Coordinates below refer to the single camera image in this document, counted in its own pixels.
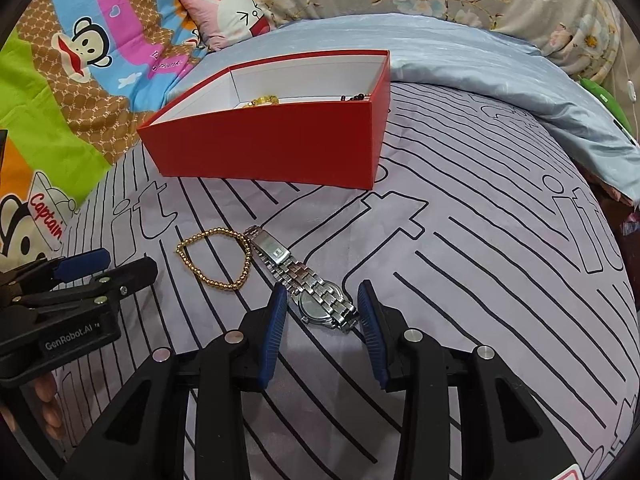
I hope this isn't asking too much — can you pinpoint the pink rabbit pillow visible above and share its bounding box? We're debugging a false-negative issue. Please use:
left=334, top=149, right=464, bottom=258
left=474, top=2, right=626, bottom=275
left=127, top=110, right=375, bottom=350
left=178, top=0, right=286, bottom=53

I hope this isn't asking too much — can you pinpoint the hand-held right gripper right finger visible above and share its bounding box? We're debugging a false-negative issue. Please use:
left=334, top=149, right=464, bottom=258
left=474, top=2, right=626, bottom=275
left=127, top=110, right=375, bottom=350
left=356, top=280, right=583, bottom=480

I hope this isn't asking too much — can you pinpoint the grey striped bed sheet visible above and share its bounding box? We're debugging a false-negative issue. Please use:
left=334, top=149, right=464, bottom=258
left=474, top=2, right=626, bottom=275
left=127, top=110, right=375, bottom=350
left=50, top=80, right=636, bottom=480

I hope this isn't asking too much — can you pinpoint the green plastic object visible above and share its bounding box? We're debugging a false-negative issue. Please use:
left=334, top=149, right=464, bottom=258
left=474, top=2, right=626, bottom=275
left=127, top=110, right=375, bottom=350
left=577, top=76, right=633, bottom=136

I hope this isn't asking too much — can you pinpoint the dark bedside furniture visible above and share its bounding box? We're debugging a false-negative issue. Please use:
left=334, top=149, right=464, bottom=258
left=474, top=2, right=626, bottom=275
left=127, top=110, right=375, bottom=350
left=587, top=180, right=640, bottom=311

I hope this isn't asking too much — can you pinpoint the gold bead bracelet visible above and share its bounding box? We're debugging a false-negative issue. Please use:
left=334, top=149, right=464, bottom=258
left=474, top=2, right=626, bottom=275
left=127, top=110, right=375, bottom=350
left=176, top=228, right=252, bottom=292

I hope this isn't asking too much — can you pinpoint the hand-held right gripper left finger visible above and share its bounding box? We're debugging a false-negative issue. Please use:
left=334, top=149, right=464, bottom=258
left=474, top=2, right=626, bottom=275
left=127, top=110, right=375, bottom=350
left=62, top=282, right=289, bottom=480

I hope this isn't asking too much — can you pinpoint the person's left hand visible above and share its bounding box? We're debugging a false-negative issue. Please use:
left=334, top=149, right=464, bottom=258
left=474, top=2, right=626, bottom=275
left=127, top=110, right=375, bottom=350
left=31, top=374, right=64, bottom=443

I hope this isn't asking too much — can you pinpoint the red cardboard box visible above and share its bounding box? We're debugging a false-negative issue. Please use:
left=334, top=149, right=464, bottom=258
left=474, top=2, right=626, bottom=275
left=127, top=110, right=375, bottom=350
left=136, top=49, right=392, bottom=191

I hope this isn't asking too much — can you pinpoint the colourful cartoon monkey blanket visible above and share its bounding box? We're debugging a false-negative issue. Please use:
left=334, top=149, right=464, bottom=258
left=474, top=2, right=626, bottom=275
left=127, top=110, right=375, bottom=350
left=0, top=0, right=241, bottom=271

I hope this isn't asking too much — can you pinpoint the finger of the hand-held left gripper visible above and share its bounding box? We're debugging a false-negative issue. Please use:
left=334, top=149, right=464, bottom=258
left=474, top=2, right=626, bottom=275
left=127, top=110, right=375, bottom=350
left=17, top=256, right=159, bottom=317
left=0, top=249, right=112, bottom=295

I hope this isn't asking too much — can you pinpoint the silver metal wristwatch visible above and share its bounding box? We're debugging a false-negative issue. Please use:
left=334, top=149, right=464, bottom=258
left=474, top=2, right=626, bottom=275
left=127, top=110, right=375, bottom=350
left=244, top=226, right=360, bottom=333

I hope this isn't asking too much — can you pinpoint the light blue satin blanket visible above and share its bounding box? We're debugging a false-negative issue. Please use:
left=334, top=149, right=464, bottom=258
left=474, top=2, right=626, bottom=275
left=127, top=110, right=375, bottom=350
left=220, top=14, right=640, bottom=206

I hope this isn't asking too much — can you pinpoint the white cable with switch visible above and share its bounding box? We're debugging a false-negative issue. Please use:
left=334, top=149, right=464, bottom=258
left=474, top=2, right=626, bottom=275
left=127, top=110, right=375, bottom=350
left=617, top=5, right=640, bottom=146

